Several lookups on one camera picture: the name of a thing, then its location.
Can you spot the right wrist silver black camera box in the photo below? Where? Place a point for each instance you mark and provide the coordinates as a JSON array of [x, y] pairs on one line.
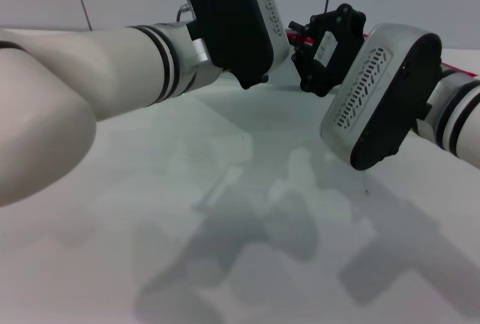
[[390, 95]]

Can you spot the wrist silver black camera box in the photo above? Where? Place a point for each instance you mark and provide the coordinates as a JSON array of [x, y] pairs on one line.
[[228, 20], [390, 95]]

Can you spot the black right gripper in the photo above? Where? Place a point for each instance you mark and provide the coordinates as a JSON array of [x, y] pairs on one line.
[[345, 24]]

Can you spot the clear document bag red zip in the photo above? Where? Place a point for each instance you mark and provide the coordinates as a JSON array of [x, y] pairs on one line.
[[300, 37]]

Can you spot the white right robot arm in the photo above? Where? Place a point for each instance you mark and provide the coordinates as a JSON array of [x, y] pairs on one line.
[[461, 121]]

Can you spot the left wrist silver black camera box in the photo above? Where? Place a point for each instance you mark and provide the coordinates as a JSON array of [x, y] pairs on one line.
[[228, 20]]

